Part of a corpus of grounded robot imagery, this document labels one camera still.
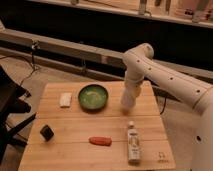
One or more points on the white ceramic cup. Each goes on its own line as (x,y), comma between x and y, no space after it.
(127,101)

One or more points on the white bottle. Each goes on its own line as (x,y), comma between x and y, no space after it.
(133,144)

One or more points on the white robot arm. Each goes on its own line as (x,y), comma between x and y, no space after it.
(195,93)

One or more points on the orange carrot toy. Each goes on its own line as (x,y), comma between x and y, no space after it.
(102,141)

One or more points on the black cube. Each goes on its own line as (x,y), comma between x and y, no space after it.
(46,132)

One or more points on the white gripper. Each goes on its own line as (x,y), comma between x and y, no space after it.
(136,90)

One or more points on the green bowl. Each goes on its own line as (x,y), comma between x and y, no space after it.
(93,97)

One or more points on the wooden table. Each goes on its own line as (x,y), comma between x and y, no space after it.
(70,150)

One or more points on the black chair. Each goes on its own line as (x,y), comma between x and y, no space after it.
(10,102)

